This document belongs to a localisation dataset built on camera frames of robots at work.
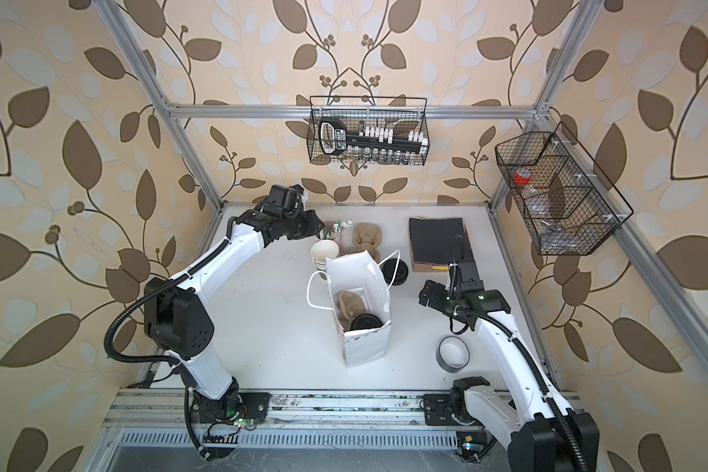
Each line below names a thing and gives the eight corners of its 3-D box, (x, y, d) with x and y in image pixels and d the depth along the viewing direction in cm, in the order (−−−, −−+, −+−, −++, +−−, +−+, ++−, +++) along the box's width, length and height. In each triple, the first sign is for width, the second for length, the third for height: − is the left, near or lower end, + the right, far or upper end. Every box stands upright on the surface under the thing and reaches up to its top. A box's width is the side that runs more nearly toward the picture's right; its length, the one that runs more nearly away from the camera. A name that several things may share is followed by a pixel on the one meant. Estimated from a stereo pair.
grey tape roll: (438, 373, 82) (442, 368, 78) (434, 341, 88) (437, 335, 84) (468, 373, 82) (473, 368, 78) (461, 341, 88) (465, 335, 84)
